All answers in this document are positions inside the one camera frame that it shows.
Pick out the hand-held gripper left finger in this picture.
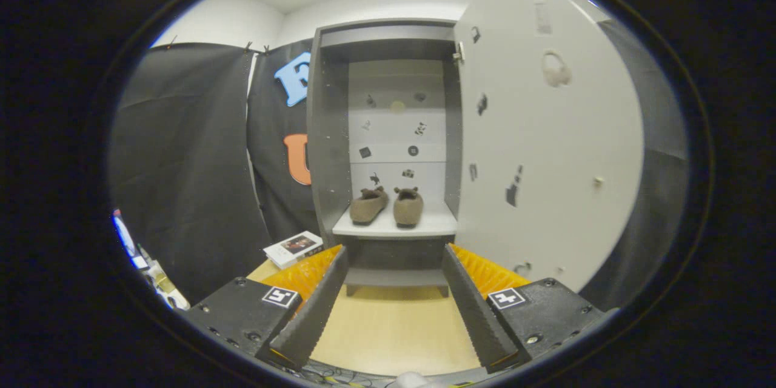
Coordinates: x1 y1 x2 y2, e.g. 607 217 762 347
182 245 349 370

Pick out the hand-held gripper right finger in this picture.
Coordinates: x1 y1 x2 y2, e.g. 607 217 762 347
441 243 607 373

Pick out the brown fuzzy slipper shoe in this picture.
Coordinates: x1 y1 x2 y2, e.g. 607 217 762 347
393 187 424 229
350 187 389 225

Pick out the grey shoe cabinet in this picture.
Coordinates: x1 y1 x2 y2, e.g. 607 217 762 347
306 18 464 298

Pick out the white shoe cabinet door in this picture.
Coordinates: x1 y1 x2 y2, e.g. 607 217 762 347
453 0 644 293

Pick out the white boxed book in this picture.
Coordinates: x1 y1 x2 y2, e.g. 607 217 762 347
263 231 324 270

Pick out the pile of small desk items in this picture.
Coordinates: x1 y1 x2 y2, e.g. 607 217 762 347
139 244 190 310

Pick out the black backdrop cloth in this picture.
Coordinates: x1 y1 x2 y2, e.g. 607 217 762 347
108 18 692 310

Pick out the blue lit screen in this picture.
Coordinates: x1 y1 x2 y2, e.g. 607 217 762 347
112 209 149 270

